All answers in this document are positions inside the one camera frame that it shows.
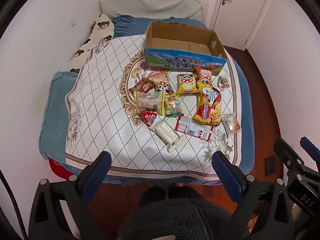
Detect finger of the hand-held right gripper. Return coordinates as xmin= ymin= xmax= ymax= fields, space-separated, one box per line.
xmin=273 ymin=138 xmax=309 ymax=172
xmin=299 ymin=137 xmax=320 ymax=163

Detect bear print pillow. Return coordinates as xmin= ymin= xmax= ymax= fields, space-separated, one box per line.
xmin=66 ymin=14 xmax=115 ymax=74

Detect red plastic object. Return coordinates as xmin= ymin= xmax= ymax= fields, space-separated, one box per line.
xmin=49 ymin=159 xmax=75 ymax=180

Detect blue bed mattress cover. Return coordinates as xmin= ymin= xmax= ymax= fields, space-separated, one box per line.
xmin=39 ymin=16 xmax=255 ymax=187

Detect yellow red instant noodle packet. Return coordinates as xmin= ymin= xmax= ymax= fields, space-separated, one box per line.
xmin=194 ymin=81 xmax=222 ymax=127

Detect black cable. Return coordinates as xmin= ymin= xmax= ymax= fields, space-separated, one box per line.
xmin=0 ymin=167 xmax=28 ymax=240

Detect clear bun packet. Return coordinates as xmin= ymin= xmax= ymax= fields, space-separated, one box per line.
xmin=134 ymin=90 xmax=165 ymax=114

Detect orange panda snack packet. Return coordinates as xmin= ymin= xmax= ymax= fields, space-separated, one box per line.
xmin=195 ymin=66 xmax=216 ymax=85

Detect dark wall socket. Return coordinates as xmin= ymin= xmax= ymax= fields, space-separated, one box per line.
xmin=265 ymin=155 xmax=277 ymax=176

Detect printed cardboard box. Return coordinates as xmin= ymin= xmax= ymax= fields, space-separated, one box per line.
xmin=144 ymin=21 xmax=228 ymax=77

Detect red triangular packet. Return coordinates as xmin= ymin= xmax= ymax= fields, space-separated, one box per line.
xmin=140 ymin=111 xmax=158 ymax=128

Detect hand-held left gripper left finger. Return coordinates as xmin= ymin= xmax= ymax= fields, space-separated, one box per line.
xmin=29 ymin=151 xmax=112 ymax=240

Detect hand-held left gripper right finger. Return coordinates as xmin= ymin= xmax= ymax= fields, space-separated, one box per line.
xmin=211 ymin=151 xmax=294 ymax=240

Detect white door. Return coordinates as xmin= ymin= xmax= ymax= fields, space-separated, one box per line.
xmin=210 ymin=0 xmax=273 ymax=50

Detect dark panda snack packet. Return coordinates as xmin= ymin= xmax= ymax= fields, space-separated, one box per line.
xmin=155 ymin=84 xmax=174 ymax=95

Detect colourful candy bag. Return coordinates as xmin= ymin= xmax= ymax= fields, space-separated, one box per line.
xmin=162 ymin=93 xmax=184 ymax=117

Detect small white red packet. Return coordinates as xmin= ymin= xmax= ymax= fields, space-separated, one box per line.
xmin=217 ymin=76 xmax=232 ymax=90

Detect brown snack packet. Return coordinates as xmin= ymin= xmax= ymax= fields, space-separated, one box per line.
xmin=129 ymin=77 xmax=155 ymax=93

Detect mushroom print snack packet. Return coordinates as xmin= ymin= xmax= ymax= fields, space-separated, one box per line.
xmin=146 ymin=70 xmax=170 ymax=87

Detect white oat cookie packet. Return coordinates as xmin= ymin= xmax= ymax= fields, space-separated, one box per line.
xmin=221 ymin=112 xmax=242 ymax=138

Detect grey pillow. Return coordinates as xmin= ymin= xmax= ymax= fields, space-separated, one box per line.
xmin=99 ymin=0 xmax=208 ymax=22

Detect yellow panda snack packet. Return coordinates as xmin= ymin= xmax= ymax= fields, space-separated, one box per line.
xmin=176 ymin=74 xmax=198 ymax=94

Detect clear white wafer packet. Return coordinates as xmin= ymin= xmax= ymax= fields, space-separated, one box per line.
xmin=150 ymin=119 xmax=187 ymax=153

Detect person's dark fleece jacket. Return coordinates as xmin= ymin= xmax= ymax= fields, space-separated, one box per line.
xmin=120 ymin=197 xmax=250 ymax=240

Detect white diamond pattern quilt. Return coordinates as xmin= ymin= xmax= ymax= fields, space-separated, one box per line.
xmin=64 ymin=34 xmax=242 ymax=182

